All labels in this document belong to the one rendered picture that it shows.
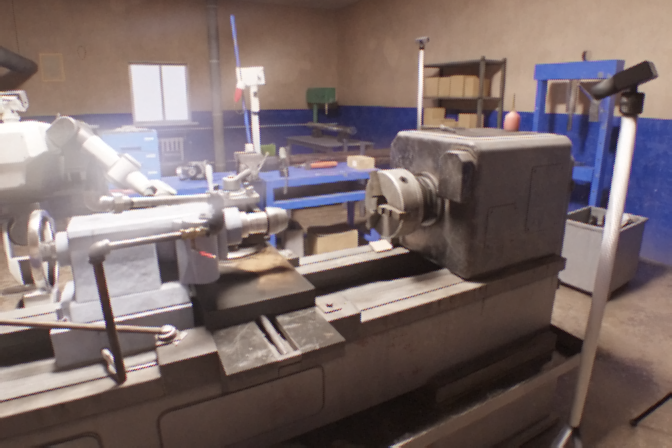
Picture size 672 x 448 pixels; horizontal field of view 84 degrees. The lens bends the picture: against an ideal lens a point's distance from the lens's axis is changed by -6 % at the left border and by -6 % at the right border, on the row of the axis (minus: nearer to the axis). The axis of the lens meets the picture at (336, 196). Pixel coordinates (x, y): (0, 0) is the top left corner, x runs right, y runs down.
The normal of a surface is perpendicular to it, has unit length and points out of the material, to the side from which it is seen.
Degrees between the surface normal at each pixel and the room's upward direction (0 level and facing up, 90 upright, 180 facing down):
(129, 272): 70
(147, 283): 66
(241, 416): 90
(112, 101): 90
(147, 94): 90
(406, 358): 90
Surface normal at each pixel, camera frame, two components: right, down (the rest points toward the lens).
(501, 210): 0.46, 0.21
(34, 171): 0.82, 0.14
